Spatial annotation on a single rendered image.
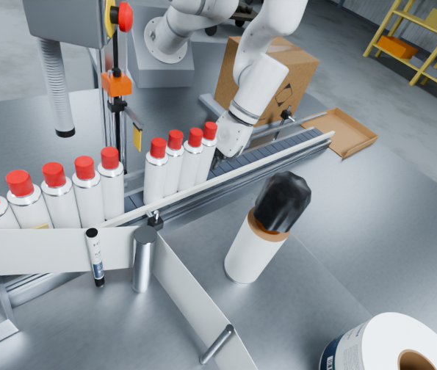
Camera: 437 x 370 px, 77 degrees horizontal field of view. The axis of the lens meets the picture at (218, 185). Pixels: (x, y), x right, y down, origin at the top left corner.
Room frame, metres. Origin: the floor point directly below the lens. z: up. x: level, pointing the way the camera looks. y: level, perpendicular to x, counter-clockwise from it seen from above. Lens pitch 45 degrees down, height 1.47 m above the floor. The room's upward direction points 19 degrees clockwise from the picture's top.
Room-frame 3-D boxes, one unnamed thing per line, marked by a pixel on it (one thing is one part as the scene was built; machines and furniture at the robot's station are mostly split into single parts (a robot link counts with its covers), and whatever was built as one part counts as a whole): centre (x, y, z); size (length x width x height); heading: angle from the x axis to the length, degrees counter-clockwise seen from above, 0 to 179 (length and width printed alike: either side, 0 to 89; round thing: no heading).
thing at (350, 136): (1.25, -0.47, 0.85); 0.30 x 0.26 x 0.04; 142
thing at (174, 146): (0.51, 0.13, 0.98); 0.05 x 0.05 x 0.20
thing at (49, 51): (0.40, 0.33, 1.18); 0.04 x 0.04 x 0.21
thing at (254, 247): (0.36, -0.12, 1.03); 0.09 x 0.09 x 0.30
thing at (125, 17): (0.41, 0.21, 1.32); 0.04 x 0.03 x 0.04; 17
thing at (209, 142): (0.59, 0.06, 0.98); 0.05 x 0.05 x 0.20
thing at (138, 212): (0.67, -0.06, 0.90); 1.07 x 0.01 x 0.02; 142
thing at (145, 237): (0.24, 0.09, 0.97); 0.05 x 0.05 x 0.19
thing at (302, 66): (1.18, -0.04, 0.99); 0.30 x 0.24 x 0.27; 140
